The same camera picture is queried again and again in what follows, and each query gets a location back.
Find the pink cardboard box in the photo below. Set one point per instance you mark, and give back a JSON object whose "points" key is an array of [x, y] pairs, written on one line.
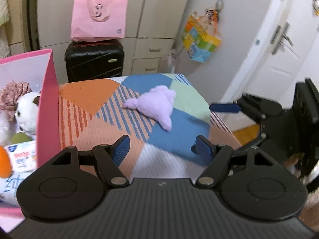
{"points": [[37, 69]]}

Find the purple plush toy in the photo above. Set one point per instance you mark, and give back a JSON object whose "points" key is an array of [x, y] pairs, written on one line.
{"points": [[156, 104]]}

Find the large blue wet wipes pack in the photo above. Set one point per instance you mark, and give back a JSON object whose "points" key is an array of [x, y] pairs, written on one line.
{"points": [[9, 186]]}

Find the white fluffy plush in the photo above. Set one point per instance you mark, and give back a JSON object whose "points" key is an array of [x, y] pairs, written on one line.
{"points": [[7, 129]]}

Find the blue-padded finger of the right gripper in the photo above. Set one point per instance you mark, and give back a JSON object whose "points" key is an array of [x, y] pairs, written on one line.
{"points": [[225, 108]]}

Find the white door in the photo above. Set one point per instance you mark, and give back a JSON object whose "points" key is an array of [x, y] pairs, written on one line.
{"points": [[271, 76]]}

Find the small white tissue pack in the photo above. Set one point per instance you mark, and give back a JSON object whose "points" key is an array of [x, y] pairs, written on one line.
{"points": [[23, 156]]}

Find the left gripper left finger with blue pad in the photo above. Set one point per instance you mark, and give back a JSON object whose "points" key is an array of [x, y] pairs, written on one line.
{"points": [[108, 158]]}

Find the colourful hanging paper bag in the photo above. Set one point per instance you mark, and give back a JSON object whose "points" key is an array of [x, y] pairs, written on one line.
{"points": [[201, 33]]}

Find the black suitcase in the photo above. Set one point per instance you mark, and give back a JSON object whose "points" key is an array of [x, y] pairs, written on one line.
{"points": [[96, 60]]}

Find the silver door handle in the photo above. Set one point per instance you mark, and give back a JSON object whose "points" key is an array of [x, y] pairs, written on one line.
{"points": [[279, 37]]}

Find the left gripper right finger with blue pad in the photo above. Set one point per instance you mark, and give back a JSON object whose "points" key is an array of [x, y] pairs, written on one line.
{"points": [[217, 159]]}

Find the pink tote bag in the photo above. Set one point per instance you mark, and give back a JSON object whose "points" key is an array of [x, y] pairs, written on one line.
{"points": [[98, 20]]}

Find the hand with painted nails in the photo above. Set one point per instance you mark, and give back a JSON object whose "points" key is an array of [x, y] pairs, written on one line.
{"points": [[292, 161]]}

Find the orange egg-shaped sponge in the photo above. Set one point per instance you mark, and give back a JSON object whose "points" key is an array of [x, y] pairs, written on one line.
{"points": [[5, 165]]}

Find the cream knitted cardigan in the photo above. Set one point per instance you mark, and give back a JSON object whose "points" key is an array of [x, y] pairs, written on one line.
{"points": [[4, 18]]}

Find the beige wardrobe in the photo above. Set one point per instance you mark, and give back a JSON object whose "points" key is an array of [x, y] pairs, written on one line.
{"points": [[146, 28]]}

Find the white brown plush cat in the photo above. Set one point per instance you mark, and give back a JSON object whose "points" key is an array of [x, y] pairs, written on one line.
{"points": [[26, 112]]}

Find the green egg-shaped sponge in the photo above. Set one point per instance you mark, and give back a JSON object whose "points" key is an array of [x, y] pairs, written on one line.
{"points": [[20, 138]]}

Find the floral pink fabric scrunchie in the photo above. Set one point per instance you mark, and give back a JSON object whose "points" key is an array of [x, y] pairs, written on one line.
{"points": [[9, 96]]}

